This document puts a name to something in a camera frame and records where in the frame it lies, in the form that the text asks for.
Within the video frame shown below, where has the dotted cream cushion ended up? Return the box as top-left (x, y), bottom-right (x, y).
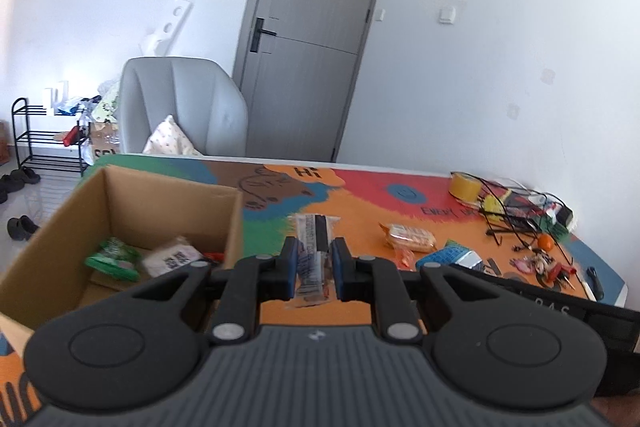
top-left (142, 115), bottom-right (201, 156)

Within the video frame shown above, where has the grey door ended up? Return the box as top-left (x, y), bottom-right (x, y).
top-left (239, 0), bottom-right (374, 161)

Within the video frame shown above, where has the colourful table mat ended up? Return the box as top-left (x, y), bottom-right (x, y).
top-left (1, 156), bottom-right (608, 426)

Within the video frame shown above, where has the black shoes pile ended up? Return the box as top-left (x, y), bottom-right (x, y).
top-left (0, 167), bottom-right (41, 204)

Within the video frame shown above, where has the white wall switch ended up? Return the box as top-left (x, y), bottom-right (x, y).
top-left (438, 5), bottom-right (457, 25)

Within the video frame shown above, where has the red tipped tool cluster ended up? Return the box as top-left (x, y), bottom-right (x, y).
top-left (510, 251), bottom-right (577, 289)

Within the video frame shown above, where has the black shoe rack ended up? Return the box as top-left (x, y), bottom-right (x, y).
top-left (11, 98), bottom-right (90, 176)

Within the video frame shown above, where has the clear black snack bar pack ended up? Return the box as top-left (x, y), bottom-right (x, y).
top-left (288, 213), bottom-right (340, 309)

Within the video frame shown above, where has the green snack bag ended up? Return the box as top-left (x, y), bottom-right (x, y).
top-left (84, 237), bottom-right (142, 282)

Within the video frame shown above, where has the grey armchair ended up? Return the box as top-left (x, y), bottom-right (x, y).
top-left (116, 56), bottom-right (248, 157)

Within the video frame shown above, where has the SF cardboard box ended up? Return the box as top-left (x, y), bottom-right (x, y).
top-left (89, 122), bottom-right (120, 161)

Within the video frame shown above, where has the red snack packet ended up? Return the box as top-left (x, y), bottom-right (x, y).
top-left (203, 253), bottom-right (226, 263)

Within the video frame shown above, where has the black door handle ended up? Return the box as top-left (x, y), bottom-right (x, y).
top-left (250, 17), bottom-right (277, 53)

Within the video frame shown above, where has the small orange candy wrapper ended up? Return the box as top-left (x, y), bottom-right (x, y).
top-left (395, 247), bottom-right (416, 272)

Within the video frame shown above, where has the black slipper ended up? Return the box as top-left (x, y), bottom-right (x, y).
top-left (6, 215), bottom-right (39, 242)

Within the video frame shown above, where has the white QR snack packet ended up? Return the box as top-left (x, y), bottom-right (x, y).
top-left (141, 236), bottom-right (203, 277)

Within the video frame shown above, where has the black cable bundle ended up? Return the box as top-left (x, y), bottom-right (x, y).
top-left (449, 171), bottom-right (597, 301)

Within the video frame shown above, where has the clear biscuit pack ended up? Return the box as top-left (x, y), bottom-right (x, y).
top-left (380, 223), bottom-right (437, 254)

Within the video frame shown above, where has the small orange fruit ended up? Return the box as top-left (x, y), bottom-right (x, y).
top-left (537, 233), bottom-right (555, 253)

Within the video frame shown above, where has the blue snack packet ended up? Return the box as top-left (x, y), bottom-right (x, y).
top-left (416, 239), bottom-right (483, 271)

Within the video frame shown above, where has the brown cardboard box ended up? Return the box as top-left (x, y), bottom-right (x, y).
top-left (1, 166), bottom-right (242, 349)

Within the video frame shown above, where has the black marker pen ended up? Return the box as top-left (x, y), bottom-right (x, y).
top-left (586, 267), bottom-right (604, 301)

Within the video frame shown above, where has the yellow tape roll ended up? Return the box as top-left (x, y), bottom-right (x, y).
top-left (448, 172), bottom-right (483, 205)

